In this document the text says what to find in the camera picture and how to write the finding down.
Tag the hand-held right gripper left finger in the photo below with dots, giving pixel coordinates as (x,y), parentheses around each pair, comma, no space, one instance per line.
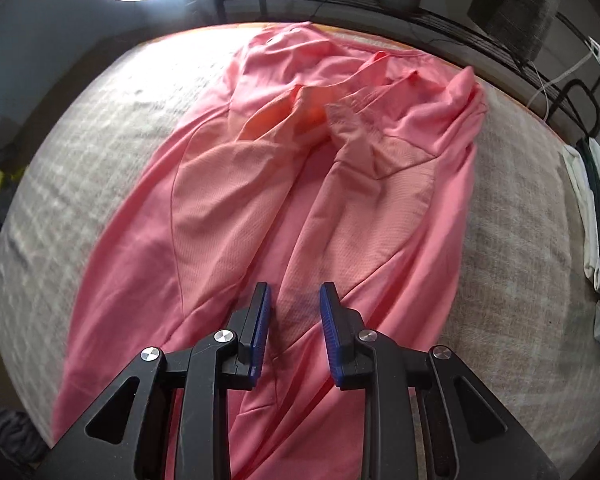
(261,320)

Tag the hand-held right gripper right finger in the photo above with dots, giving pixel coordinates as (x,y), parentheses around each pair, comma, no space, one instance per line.
(328,325)

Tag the pink garment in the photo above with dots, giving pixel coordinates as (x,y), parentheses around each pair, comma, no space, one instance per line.
(220,200)

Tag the dark cloth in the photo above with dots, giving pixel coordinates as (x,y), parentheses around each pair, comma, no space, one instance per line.
(7,440)

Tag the grey plaid coat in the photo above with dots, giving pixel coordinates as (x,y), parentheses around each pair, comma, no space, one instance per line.
(525,10)

